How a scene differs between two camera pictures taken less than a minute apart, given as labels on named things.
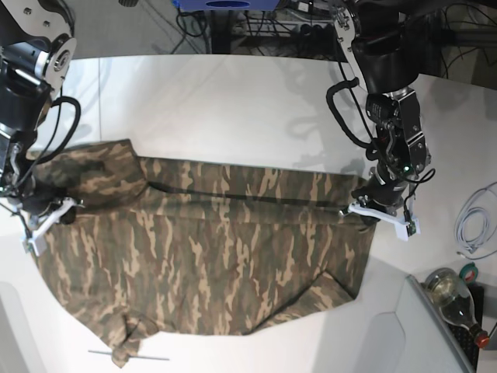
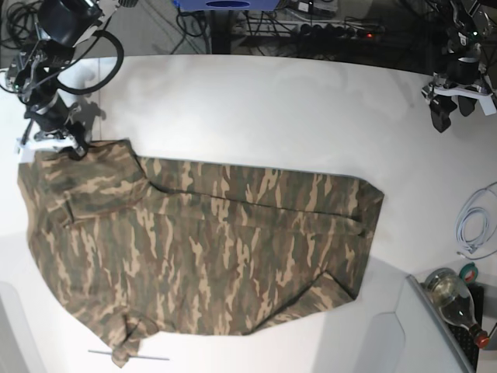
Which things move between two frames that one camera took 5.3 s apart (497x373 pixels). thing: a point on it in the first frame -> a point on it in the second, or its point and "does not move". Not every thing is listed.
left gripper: (37, 197) -> (50, 115)
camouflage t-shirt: (192, 246) does not move
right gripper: (384, 190) -> (463, 71)
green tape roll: (469, 272) does not move
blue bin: (226, 5) does not move
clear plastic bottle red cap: (454, 301) does not move
